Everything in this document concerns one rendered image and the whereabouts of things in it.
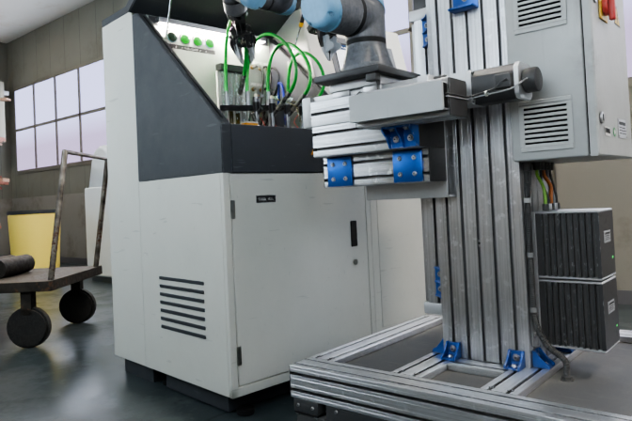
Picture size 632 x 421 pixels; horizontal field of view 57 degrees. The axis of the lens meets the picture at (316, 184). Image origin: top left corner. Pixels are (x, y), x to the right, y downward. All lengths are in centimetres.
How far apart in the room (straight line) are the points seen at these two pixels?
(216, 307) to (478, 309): 83
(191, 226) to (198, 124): 35
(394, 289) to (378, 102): 119
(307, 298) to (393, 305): 49
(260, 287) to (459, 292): 67
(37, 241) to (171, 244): 357
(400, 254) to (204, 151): 98
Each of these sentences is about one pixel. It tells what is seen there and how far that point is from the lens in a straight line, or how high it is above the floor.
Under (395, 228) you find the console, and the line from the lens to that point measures 247.
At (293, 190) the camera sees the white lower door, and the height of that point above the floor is 73.
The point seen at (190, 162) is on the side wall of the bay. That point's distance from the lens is 205.
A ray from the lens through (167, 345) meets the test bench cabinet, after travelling 228.
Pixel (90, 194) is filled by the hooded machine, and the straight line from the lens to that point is 596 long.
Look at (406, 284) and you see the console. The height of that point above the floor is 31.
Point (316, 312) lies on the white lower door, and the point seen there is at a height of 28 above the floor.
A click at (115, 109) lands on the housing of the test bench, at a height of 110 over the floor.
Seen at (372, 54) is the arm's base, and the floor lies 109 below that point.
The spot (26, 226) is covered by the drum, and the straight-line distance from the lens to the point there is 568.
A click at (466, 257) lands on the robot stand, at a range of 168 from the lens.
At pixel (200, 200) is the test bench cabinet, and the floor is 70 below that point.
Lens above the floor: 69
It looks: 1 degrees up
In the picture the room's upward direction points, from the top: 3 degrees counter-clockwise
